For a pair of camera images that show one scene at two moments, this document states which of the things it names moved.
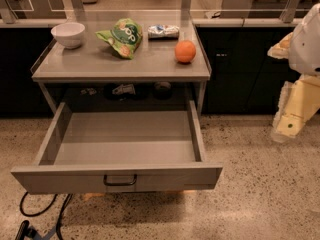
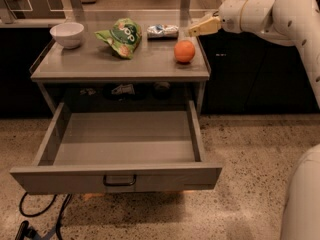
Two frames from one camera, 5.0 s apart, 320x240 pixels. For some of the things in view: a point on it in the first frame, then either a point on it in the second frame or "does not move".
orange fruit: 185,51 does not move
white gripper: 306,47 → 230,14
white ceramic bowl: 70,34 does not move
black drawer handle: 118,183 does not move
